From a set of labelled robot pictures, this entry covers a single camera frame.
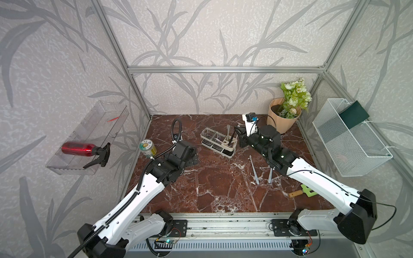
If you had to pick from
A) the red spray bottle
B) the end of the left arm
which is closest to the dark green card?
the end of the left arm

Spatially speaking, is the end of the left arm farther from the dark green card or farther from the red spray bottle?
the dark green card

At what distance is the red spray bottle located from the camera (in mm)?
543
